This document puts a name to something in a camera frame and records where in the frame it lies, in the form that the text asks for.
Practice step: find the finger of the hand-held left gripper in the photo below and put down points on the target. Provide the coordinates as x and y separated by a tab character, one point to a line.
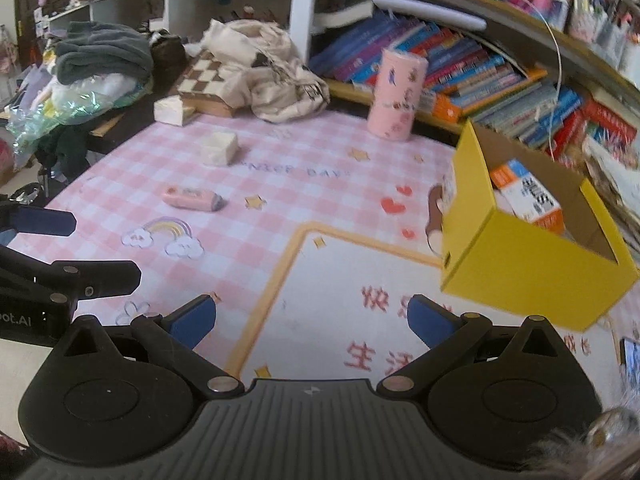
40	221
100	277

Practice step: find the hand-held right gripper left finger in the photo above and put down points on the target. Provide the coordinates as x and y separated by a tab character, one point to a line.
192	322

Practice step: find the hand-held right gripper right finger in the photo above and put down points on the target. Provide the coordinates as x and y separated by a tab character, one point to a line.
430	322

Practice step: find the yellow cardboard box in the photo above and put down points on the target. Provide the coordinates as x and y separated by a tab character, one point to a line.
525	270

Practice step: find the orange and white medicine box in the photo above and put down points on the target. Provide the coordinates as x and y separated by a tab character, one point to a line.
530	195

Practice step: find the small white cube container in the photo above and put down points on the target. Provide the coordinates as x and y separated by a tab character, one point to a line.
217	150

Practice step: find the pile of clear plastic bags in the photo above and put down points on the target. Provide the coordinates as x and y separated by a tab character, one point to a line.
75	110

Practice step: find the pink eraser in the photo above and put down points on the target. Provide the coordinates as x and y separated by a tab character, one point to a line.
190	197

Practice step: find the white tissue box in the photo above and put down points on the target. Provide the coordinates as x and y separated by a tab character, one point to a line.
172	110

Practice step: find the pink checked printed tablecloth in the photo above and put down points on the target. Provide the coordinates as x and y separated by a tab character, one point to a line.
310	195

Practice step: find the grey towel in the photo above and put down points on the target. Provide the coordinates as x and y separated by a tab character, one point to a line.
100	52

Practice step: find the grey fuzzy cloth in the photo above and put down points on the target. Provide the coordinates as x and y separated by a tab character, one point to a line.
575	455

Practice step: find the black smartphone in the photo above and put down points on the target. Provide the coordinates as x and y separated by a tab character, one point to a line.
631	360

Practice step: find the dark brown bag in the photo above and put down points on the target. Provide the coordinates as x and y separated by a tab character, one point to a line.
167	57

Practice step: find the wooden chessboard box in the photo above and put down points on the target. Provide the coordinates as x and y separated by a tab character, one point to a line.
205	85

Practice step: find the small orange box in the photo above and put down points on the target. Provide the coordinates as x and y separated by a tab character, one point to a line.
442	107

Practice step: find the pink printed canister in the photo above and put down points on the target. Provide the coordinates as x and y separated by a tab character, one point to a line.
397	95

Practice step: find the stack of papers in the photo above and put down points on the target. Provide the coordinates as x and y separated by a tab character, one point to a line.
617	185

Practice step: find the row of colourful books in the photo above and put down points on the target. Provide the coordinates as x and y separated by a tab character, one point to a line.
460	70

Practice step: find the beige tote bag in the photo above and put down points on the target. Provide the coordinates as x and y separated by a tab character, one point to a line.
270	75

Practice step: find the red book boxes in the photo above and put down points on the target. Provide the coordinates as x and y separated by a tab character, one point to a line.
605	125

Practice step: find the white shelf unit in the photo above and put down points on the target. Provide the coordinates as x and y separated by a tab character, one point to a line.
200	0

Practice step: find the wooden bookshelf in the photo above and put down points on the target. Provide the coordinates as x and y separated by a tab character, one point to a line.
530	25

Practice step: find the thick black-covered book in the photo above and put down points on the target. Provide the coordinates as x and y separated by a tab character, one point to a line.
345	15

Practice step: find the row of pen holders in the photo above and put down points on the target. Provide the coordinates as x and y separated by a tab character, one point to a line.
610	20

